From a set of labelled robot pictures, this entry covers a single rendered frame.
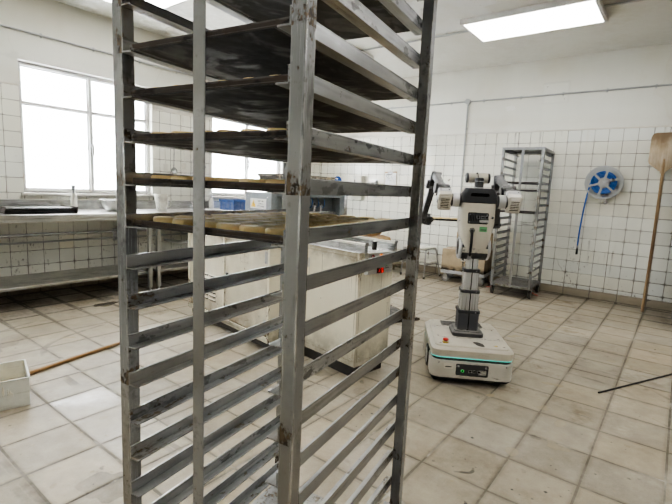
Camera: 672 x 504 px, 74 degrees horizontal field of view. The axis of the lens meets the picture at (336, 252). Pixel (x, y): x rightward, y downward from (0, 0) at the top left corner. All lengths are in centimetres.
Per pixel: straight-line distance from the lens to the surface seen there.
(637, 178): 641
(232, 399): 144
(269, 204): 318
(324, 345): 316
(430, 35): 137
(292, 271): 77
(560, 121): 661
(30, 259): 565
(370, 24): 107
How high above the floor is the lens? 123
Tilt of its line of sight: 8 degrees down
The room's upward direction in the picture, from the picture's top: 3 degrees clockwise
